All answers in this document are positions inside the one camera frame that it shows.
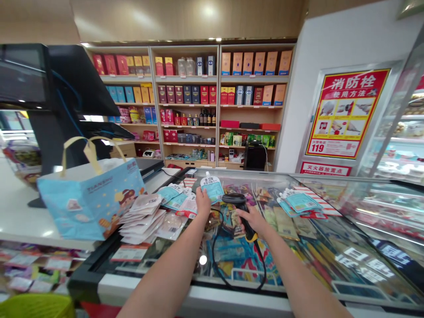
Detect person's left hand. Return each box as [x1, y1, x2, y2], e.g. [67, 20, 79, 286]
[195, 186, 213, 218]

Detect person's right hand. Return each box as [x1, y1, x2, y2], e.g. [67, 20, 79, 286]
[235, 206, 270, 239]

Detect person's right thumb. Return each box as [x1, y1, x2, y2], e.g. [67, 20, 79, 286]
[235, 210, 253, 226]

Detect light blue spout pouch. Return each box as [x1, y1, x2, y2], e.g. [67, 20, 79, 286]
[200, 171, 225, 205]

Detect black yellow barcode scanner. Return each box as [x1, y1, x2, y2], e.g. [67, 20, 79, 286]
[221, 193, 260, 243]

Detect heap of blue pouches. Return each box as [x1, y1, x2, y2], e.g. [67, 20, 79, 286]
[277, 187, 329, 221]
[155, 182, 199, 219]

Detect glass lid chest freezer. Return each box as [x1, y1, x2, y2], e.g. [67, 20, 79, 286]
[68, 167, 424, 318]
[291, 174, 424, 285]

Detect black box device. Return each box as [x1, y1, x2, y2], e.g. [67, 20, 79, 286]
[243, 140, 269, 172]

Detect pile of white flat packets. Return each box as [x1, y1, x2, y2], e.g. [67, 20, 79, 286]
[117, 193, 189, 246]

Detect red white price tag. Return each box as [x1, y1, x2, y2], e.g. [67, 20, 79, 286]
[110, 243, 152, 263]

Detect wooden shelf of boxed goods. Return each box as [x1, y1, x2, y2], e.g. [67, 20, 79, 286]
[82, 42, 298, 172]

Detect red fire safety poster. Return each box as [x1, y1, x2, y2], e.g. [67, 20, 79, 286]
[304, 68, 392, 160]

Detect black checkout terminal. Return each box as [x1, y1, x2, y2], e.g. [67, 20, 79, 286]
[0, 43, 136, 209]

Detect glass refrigerated display case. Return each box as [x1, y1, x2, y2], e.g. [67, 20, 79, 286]
[357, 33, 424, 187]

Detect rack of snack packets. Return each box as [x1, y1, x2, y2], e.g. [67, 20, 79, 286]
[0, 240, 97, 299]

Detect pile of colourful snack bags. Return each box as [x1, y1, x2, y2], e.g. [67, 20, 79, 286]
[1, 139, 44, 192]

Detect green plastic basket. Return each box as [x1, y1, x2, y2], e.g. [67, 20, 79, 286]
[0, 292, 76, 318]

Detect black scanner cable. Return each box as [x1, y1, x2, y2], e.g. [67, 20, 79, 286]
[210, 207, 268, 293]

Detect small red wall sign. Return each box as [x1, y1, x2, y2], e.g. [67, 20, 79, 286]
[299, 162, 353, 177]

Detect blue gift bag yellow handles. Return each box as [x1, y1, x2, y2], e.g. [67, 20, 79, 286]
[36, 136, 148, 242]

